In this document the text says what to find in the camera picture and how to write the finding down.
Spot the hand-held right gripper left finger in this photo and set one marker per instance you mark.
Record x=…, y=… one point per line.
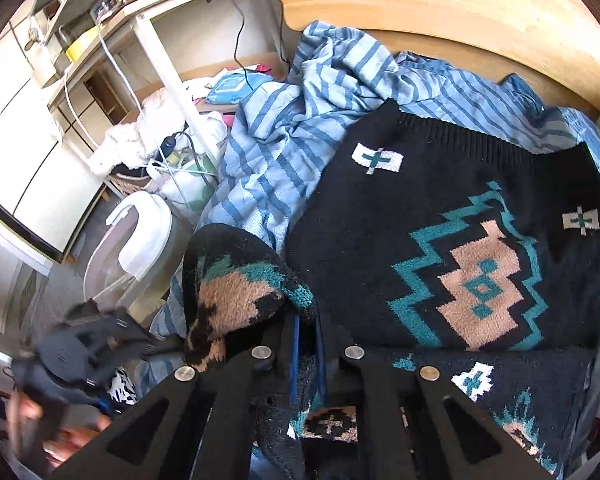
x=295, y=360

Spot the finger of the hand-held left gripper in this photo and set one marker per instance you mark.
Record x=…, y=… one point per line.
x=155, y=347

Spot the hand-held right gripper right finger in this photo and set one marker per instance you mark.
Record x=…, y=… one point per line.
x=321, y=360

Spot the black patterned knit sweater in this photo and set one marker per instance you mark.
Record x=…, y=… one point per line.
x=430, y=200

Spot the person's left hand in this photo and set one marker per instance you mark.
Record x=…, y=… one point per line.
x=25, y=410

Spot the black white spotted cloth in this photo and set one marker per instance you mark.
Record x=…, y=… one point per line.
x=122, y=385

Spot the white plastic bin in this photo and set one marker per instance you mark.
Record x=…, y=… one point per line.
x=140, y=230

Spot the white cabinet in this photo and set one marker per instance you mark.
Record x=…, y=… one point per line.
x=30, y=160

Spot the black power adapter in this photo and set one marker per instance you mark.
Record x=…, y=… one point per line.
x=167, y=143

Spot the blue striped blanket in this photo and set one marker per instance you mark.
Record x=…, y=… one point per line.
x=280, y=125

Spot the teal packet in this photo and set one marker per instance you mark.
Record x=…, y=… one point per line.
x=230, y=87

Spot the white shelf desk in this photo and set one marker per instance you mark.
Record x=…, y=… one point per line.
x=155, y=40

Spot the yellow box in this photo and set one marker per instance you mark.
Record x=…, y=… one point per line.
x=82, y=42

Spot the wooden headboard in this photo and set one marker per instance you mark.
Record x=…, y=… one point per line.
x=430, y=0

